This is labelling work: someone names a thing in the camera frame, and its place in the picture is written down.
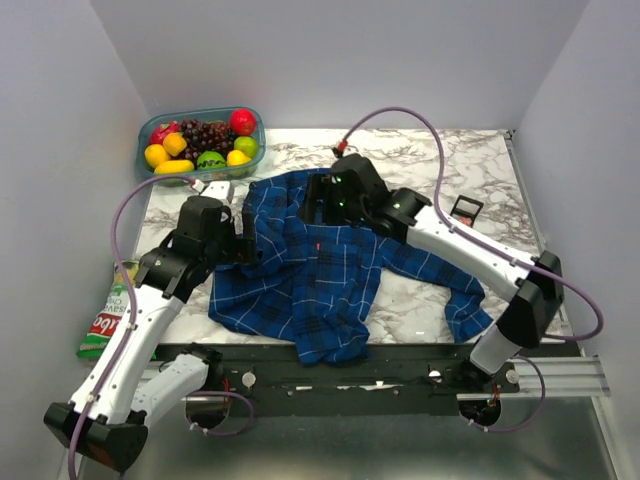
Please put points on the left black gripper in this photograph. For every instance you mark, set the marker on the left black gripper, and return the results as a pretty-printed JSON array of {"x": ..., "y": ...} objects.
[{"x": 242, "y": 249}]

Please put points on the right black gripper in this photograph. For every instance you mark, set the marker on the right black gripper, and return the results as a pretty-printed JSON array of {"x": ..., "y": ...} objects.
[{"x": 321, "y": 186}]

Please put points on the blue plaid shirt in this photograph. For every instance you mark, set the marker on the blue plaid shirt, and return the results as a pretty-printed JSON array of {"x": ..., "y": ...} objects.
[{"x": 314, "y": 285}]

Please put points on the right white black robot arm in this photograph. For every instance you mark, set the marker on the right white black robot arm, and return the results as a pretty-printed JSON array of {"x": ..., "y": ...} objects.
[{"x": 526, "y": 283}]

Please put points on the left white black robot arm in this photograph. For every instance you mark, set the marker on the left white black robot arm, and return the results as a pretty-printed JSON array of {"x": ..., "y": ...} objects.
[{"x": 109, "y": 417}]

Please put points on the open brooch box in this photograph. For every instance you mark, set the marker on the open brooch box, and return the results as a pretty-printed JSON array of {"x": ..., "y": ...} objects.
[{"x": 466, "y": 210}]

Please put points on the yellow lemon right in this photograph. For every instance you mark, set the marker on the yellow lemon right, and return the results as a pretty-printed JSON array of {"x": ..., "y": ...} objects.
[{"x": 237, "y": 158}]

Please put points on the yellow lemon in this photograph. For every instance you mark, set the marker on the yellow lemon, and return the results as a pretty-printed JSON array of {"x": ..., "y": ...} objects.
[
  {"x": 237, "y": 158},
  {"x": 155, "y": 155}
]

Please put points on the green lime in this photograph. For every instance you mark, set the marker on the green lime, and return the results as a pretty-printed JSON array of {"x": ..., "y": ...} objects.
[{"x": 247, "y": 145}]

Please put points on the clear teal fruit container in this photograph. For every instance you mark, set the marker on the clear teal fruit container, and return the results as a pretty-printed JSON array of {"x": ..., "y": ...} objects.
[{"x": 207, "y": 115}]

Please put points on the yellow mango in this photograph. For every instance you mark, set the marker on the yellow mango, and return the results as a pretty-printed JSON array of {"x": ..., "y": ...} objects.
[{"x": 180, "y": 166}]

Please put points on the purple grape bunch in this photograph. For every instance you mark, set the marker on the purple grape bunch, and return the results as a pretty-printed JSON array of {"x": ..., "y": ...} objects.
[{"x": 200, "y": 137}]

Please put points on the red apple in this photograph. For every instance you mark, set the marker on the red apple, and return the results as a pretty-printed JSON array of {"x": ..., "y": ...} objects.
[{"x": 243, "y": 122}]

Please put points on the orange fruit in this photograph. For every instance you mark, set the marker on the orange fruit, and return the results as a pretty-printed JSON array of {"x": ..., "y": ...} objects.
[{"x": 174, "y": 144}]

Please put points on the yellow lemon left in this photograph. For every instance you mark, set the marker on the yellow lemon left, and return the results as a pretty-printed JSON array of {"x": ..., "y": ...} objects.
[{"x": 155, "y": 155}]

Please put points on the pink dragon fruit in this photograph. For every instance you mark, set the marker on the pink dragon fruit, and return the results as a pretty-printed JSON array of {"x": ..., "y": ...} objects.
[{"x": 162, "y": 131}]

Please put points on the green red snack bag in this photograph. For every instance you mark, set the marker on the green red snack bag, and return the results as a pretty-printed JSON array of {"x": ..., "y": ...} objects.
[{"x": 106, "y": 321}]

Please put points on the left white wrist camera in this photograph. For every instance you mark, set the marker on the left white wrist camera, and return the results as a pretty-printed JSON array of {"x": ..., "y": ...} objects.
[{"x": 219, "y": 190}]

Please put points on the black front mounting rail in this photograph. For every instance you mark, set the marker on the black front mounting rail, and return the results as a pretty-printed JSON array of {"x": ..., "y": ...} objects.
[{"x": 392, "y": 380}]

